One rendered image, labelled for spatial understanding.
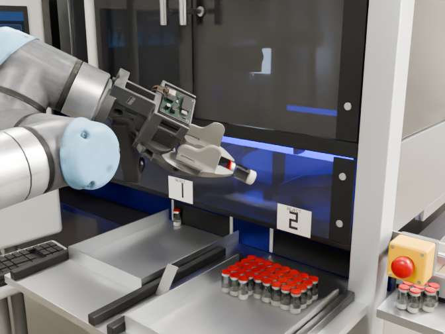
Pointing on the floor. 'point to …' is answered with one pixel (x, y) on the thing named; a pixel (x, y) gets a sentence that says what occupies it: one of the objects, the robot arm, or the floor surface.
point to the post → (379, 154)
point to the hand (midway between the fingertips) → (222, 167)
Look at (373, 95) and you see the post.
